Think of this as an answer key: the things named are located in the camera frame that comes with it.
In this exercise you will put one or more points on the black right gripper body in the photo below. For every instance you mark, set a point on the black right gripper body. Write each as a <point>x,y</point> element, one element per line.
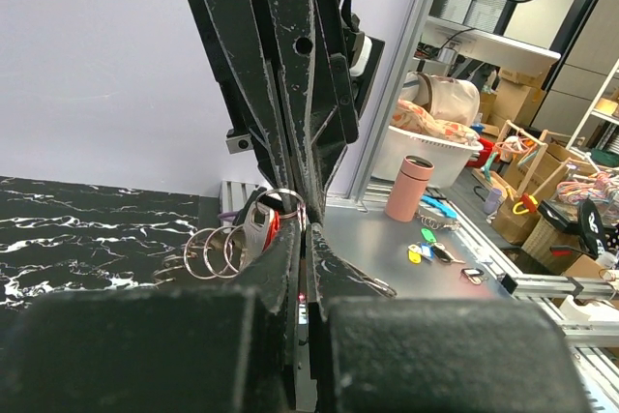
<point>346,62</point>

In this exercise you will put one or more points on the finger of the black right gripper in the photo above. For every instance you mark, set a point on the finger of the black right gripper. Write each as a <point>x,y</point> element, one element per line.
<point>294,30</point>
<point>235,26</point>

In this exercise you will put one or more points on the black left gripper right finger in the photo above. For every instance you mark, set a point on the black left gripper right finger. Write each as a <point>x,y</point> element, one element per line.
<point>371,354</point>

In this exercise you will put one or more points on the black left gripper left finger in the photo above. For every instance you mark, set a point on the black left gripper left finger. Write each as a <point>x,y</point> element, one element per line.
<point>204,348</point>

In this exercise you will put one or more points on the red key tag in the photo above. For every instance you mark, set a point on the red key tag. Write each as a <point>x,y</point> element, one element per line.
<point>273,227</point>

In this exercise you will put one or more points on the yellow key tag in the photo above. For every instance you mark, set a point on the yellow key tag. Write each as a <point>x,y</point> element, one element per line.
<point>414,254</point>

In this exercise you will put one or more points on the blue key tag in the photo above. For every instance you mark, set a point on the blue key tag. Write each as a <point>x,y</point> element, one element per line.
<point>426,252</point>

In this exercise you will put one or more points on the green key tag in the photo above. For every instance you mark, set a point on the green key tag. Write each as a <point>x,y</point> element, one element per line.
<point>428,236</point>

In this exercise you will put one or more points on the pink cardboard tube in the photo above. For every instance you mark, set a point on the pink cardboard tube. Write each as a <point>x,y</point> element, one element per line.
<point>410,184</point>

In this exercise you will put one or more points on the white laundry basket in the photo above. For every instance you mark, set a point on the white laundry basket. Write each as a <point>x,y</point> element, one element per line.
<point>449,158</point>

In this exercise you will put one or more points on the cardboard box with toys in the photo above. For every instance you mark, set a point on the cardboard box with toys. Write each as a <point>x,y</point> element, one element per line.
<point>537,165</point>

